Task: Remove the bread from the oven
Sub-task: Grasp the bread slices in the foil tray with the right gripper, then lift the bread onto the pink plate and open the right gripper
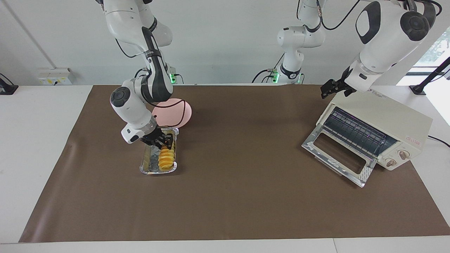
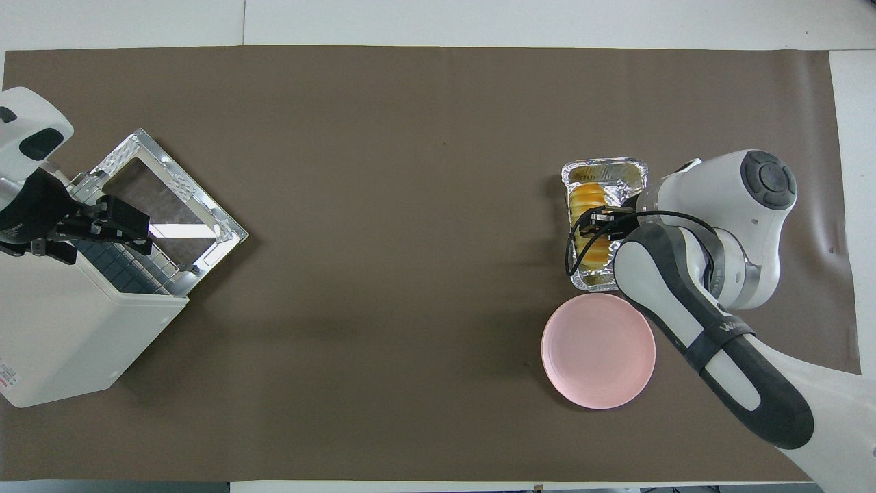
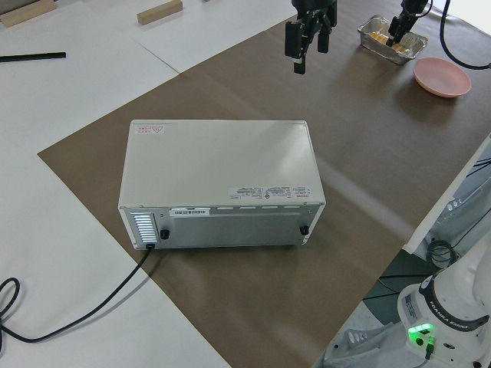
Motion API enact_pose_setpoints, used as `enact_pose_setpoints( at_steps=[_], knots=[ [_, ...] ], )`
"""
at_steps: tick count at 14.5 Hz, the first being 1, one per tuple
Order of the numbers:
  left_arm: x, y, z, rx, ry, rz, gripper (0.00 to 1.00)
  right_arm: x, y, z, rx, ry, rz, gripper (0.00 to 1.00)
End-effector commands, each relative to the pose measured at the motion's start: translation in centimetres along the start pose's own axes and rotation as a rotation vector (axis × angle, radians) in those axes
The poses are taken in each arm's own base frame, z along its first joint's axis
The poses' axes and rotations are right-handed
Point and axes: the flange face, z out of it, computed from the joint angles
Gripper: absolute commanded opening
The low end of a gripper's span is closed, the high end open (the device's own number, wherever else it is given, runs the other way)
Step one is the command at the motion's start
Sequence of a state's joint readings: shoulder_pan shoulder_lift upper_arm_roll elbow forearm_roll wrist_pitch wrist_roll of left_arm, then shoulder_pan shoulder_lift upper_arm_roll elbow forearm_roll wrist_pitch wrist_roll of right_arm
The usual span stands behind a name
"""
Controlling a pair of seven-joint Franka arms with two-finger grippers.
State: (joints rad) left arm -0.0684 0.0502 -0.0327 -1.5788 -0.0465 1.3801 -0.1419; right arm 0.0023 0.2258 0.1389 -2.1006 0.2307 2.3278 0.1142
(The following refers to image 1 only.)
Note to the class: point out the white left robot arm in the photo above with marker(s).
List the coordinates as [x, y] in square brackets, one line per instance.
[386, 35]

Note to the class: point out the black camera stand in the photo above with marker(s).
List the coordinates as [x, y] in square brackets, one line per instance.
[418, 88]

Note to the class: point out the brown table mat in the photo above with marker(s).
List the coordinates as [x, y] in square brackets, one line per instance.
[246, 193]

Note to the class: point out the glass oven door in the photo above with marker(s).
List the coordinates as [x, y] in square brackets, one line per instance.
[339, 154]

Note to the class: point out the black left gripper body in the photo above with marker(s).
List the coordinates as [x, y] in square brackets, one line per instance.
[337, 85]

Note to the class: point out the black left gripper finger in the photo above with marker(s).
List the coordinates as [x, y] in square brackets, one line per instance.
[324, 94]
[348, 93]

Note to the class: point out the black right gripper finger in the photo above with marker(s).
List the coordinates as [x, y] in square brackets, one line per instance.
[157, 142]
[169, 142]

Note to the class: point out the golden ridged bread loaf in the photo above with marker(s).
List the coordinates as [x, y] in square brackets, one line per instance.
[166, 159]

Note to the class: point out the aluminium foil tray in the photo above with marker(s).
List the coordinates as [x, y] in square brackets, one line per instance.
[151, 161]

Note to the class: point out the beige oven knob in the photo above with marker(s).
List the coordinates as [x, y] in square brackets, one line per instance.
[391, 162]
[404, 155]

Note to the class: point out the cream toaster oven body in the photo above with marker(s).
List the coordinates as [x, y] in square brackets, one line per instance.
[386, 112]

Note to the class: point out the white wall socket strip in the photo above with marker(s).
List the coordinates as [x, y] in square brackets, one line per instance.
[54, 77]

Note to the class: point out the small black table clamp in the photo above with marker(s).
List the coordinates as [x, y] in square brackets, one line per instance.
[7, 89]

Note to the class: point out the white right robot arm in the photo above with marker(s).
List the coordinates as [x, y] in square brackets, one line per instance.
[133, 105]

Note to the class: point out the pink round plate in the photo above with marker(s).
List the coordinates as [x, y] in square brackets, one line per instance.
[172, 112]

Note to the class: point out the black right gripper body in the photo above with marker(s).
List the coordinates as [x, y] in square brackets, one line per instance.
[156, 135]

